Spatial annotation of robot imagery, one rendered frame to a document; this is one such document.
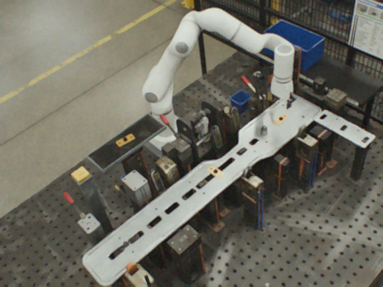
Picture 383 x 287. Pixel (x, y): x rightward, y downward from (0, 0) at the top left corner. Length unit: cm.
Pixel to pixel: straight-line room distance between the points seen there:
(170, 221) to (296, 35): 135
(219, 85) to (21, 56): 270
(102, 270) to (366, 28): 170
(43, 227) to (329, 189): 151
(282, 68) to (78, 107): 252
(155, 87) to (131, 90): 197
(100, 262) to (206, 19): 111
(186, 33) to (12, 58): 336
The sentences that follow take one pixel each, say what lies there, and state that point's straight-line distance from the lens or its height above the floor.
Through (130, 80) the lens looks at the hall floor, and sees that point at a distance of 434.
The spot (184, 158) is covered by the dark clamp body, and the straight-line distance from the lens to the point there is 214.
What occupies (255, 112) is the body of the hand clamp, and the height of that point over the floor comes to 98.
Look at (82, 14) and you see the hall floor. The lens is 555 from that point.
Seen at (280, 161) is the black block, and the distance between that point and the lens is 216.
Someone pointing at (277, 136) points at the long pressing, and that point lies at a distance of 225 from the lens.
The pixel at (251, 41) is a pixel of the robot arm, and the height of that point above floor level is 149.
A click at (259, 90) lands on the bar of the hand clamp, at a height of 111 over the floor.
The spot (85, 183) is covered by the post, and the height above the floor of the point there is 113.
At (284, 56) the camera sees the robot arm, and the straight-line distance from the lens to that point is 202.
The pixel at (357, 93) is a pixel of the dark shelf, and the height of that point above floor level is 103.
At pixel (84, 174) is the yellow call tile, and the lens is 202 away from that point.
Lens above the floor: 263
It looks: 47 degrees down
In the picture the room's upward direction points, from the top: 9 degrees counter-clockwise
